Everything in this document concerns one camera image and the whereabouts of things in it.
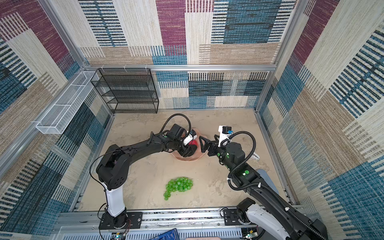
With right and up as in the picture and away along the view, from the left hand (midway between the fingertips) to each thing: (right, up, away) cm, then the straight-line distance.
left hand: (190, 146), depth 91 cm
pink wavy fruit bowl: (+5, -5, +4) cm, 8 cm away
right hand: (+8, +6, -18) cm, 21 cm away
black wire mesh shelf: (-46, +38, +19) cm, 63 cm away
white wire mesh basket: (-63, +18, -18) cm, 68 cm away
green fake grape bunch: (-5, -18, -11) cm, 22 cm away
